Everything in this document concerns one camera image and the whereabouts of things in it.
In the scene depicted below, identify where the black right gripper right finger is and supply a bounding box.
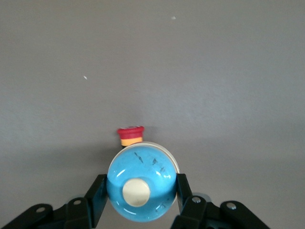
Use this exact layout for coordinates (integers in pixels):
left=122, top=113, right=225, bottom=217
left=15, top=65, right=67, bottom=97
left=170, top=173, right=271, bottom=229

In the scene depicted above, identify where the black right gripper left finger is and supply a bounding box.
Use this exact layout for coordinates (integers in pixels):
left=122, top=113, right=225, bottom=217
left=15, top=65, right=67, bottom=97
left=0, top=174, right=112, bottom=229

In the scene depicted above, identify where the blue desk bell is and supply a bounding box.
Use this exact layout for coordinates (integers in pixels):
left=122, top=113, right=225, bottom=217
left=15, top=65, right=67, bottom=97
left=106, top=141, right=180, bottom=223

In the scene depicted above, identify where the red yellow emergency stop button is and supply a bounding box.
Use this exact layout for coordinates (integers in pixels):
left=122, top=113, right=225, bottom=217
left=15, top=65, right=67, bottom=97
left=116, top=125, right=145, bottom=146

